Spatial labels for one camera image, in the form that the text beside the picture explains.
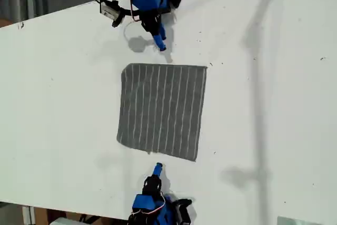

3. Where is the grey white-striped square towel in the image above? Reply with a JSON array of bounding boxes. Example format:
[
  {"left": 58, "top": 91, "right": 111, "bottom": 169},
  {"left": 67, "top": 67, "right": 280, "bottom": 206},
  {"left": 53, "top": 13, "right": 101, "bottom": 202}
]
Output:
[{"left": 116, "top": 63, "right": 209, "bottom": 162}]

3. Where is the white plastic box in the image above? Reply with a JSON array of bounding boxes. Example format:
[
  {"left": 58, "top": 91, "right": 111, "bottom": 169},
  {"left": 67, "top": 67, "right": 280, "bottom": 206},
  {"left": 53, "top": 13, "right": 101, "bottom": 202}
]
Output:
[{"left": 49, "top": 217, "right": 83, "bottom": 225}]

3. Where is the white table leg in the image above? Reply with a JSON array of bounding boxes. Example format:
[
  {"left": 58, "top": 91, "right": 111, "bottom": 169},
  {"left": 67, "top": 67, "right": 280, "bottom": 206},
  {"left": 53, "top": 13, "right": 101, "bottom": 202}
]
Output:
[{"left": 22, "top": 205, "right": 36, "bottom": 225}]

